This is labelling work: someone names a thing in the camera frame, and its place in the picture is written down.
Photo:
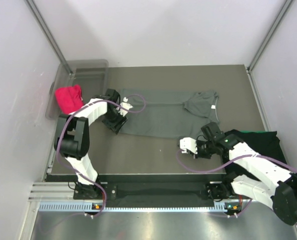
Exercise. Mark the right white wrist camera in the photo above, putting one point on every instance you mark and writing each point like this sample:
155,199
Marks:
188,145

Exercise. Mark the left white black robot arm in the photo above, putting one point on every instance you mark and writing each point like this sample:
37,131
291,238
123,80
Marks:
72,137

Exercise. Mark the black folded t shirt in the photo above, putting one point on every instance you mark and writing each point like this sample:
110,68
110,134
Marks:
266,143

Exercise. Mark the green folded t shirt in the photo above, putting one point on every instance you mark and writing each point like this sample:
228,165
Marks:
253,131

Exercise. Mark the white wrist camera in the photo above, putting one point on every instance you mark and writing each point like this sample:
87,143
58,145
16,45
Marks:
188,145
125,107

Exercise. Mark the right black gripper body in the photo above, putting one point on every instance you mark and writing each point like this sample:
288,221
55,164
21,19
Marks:
205,149

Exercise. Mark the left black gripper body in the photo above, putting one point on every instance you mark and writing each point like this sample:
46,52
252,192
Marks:
113,120

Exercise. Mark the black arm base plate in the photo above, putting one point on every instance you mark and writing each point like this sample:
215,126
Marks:
157,189

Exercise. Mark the slotted grey cable duct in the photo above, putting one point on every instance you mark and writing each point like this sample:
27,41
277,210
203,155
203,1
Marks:
91,207

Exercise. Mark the aluminium frame rail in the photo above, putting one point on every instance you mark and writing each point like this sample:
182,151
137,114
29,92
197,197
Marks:
56,191

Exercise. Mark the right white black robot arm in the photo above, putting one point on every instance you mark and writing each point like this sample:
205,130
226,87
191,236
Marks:
274,184

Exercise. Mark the red t shirt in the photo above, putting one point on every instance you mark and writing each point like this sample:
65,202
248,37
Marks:
69,98

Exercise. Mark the grey t shirt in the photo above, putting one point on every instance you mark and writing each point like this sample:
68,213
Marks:
169,114

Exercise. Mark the clear plastic bin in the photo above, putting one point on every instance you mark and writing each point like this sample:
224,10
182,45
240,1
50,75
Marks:
91,75

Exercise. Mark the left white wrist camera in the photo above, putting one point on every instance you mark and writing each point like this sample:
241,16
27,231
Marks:
125,107

